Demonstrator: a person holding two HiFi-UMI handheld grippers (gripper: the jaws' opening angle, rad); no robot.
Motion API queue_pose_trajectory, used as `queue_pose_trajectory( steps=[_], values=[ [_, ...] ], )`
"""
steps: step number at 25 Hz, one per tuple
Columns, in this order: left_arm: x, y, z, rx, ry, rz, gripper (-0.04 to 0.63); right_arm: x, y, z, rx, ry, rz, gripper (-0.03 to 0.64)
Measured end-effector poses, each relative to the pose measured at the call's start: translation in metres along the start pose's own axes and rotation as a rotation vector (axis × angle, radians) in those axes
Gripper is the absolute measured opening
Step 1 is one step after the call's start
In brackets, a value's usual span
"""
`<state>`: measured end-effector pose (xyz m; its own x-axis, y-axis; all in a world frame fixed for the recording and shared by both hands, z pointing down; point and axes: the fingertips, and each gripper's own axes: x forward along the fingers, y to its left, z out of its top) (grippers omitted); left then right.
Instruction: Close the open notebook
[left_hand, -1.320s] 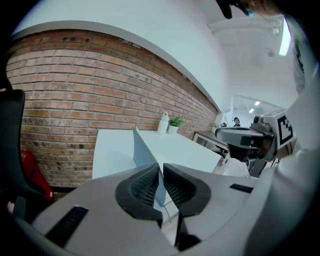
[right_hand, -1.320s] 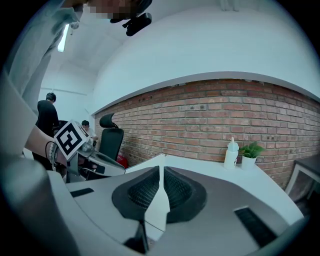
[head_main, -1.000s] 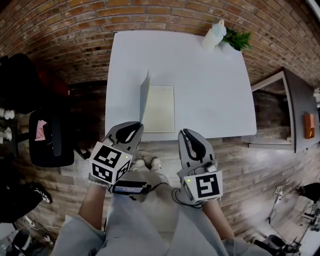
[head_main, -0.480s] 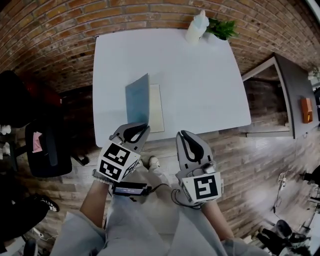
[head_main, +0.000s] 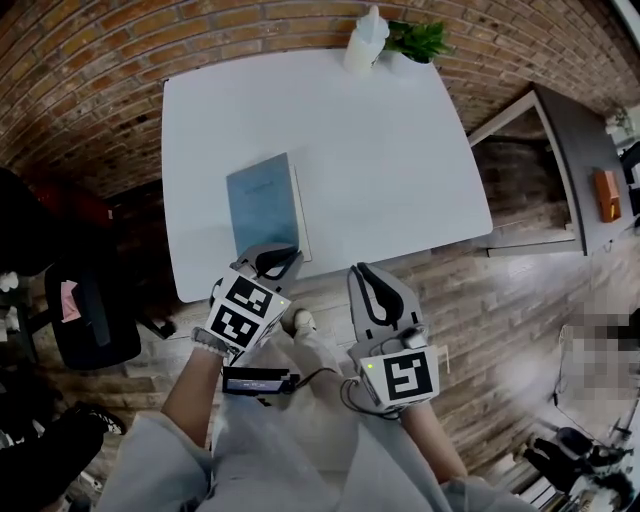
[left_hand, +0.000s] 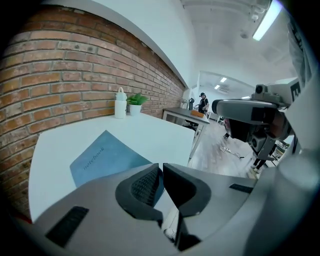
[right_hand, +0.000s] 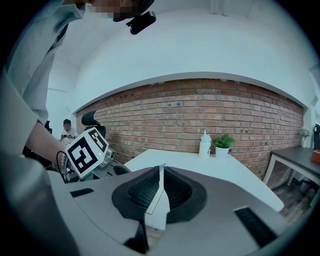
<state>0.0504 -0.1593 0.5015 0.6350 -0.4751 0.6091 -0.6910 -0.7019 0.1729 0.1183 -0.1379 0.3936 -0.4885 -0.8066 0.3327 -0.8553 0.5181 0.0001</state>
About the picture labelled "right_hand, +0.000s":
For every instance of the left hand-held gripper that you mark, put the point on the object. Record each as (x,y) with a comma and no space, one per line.
(82,155)

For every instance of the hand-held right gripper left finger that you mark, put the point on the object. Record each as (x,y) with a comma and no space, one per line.
(100,200)

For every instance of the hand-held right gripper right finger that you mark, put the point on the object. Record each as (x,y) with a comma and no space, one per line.
(220,212)

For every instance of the person's left forearm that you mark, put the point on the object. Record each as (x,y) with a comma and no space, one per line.
(45,145)

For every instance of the black office chair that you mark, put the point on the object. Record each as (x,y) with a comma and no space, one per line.
(98,132)

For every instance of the white table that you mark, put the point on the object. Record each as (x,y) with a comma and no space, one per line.
(200,170)

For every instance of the green plant in white pot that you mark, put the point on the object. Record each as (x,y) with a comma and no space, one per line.
(222,147)

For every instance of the white spout bottle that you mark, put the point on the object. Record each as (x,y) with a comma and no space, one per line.
(205,147)

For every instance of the dark-topped side table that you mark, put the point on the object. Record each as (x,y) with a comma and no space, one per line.
(297,157)

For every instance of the orange box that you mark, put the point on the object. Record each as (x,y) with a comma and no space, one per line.
(316,157)

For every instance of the small vase with flowers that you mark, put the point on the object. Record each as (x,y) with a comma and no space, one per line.
(305,136)

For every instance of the person's grey clothing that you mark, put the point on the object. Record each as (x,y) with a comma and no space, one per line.
(32,62)

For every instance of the person's face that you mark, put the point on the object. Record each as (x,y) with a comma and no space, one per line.
(105,7)

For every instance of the black head-mounted camera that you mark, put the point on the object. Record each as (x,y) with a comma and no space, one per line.
(142,22)

